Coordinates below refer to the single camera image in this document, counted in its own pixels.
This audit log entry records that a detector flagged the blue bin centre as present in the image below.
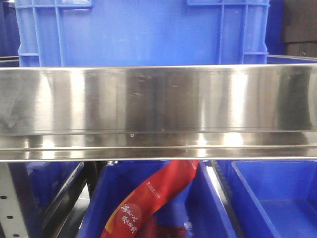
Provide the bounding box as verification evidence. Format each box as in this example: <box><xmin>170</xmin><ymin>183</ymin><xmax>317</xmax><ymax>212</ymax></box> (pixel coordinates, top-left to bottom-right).
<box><xmin>77</xmin><ymin>161</ymin><xmax>237</xmax><ymax>238</ymax></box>

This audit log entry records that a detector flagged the blue bin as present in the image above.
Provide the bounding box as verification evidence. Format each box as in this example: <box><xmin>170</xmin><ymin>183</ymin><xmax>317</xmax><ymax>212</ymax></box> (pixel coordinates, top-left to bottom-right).
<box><xmin>77</xmin><ymin>161</ymin><xmax>237</xmax><ymax>238</ymax></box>
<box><xmin>26</xmin><ymin>162</ymin><xmax>84</xmax><ymax>226</ymax></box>
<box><xmin>215</xmin><ymin>160</ymin><xmax>317</xmax><ymax>238</ymax></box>

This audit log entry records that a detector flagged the blue bin left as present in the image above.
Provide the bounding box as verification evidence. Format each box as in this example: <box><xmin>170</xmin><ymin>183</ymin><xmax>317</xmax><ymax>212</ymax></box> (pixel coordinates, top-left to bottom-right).
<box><xmin>26</xmin><ymin>162</ymin><xmax>84</xmax><ymax>226</ymax></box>

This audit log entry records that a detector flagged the blue bin right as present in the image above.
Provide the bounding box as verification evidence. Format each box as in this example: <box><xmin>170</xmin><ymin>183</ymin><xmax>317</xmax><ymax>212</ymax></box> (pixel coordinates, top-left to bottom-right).
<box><xmin>215</xmin><ymin>160</ymin><xmax>317</xmax><ymax>238</ymax></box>

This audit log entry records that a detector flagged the red snack bag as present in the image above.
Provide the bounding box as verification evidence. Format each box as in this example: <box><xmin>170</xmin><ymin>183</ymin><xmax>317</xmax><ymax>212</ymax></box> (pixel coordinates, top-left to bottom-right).
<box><xmin>101</xmin><ymin>160</ymin><xmax>199</xmax><ymax>238</ymax></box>

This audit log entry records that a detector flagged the large blue plastic crate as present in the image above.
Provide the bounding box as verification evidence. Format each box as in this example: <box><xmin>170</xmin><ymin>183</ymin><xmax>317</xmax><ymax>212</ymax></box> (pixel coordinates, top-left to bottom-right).
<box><xmin>15</xmin><ymin>0</ymin><xmax>269</xmax><ymax>66</ymax></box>

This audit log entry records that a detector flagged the perforated white metal upright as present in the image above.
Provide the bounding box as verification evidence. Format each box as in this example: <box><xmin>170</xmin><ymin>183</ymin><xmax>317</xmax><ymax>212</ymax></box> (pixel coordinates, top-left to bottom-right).
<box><xmin>0</xmin><ymin>163</ymin><xmax>29</xmax><ymax>238</ymax></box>

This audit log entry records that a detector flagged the stainless steel shelf rail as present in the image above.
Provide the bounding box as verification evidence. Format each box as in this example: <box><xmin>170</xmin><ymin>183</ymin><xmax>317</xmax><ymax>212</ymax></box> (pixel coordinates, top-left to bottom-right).
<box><xmin>0</xmin><ymin>63</ymin><xmax>317</xmax><ymax>162</ymax></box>

